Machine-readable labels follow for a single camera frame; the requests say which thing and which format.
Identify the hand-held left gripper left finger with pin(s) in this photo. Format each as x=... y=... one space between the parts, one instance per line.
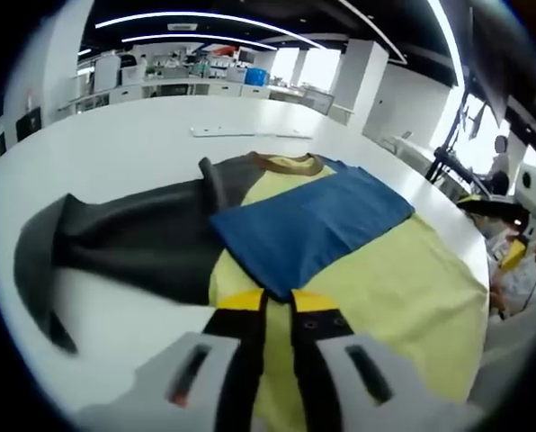
x=223 y=373

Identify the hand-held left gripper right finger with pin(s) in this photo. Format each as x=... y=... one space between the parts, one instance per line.
x=335 y=373

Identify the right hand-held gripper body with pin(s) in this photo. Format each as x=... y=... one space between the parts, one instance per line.
x=533 y=189

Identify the yellow blue black garment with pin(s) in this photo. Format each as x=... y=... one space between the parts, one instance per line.
x=317 y=216

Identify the desk monitor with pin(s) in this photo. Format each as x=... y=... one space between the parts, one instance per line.
x=474 y=117

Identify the person's grey trousers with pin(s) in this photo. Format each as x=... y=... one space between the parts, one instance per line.
x=511 y=351

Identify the hanging dark screen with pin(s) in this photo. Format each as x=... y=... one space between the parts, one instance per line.
x=493 y=54

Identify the bright ceiling light strip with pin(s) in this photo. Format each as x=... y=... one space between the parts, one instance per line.
x=450 y=36

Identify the narrow white pillar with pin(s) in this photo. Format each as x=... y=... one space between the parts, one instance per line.
x=362 y=81

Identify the grey mesh office chair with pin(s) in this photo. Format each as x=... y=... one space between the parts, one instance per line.
x=319 y=101

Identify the blue storage box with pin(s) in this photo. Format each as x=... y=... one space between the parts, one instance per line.
x=256 y=76

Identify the white office desk row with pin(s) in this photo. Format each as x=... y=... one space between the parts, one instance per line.
x=205 y=87

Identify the short ceiling light strip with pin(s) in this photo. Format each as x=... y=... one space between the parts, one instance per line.
x=205 y=37

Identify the long ceiling light strip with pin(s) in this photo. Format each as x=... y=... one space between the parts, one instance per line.
x=214 y=17

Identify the ceiling air vent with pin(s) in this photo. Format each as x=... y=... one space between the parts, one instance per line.
x=182 y=27

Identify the wide white pillar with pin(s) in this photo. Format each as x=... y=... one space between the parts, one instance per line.
x=61 y=58

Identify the black frame desk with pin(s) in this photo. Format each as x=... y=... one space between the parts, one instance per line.
x=452 y=164

